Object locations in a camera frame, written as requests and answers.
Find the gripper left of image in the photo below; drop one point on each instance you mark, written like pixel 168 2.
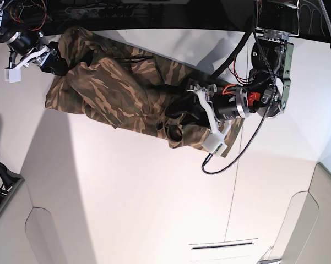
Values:
pixel 26 42

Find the black power strip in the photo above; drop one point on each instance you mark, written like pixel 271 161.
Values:
pixel 99 12

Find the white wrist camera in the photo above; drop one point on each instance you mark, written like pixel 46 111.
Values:
pixel 12 75
pixel 215 144

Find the gripper right of image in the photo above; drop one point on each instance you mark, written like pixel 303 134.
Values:
pixel 212 105

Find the camouflage T-shirt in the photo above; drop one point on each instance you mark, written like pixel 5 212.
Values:
pixel 117 84

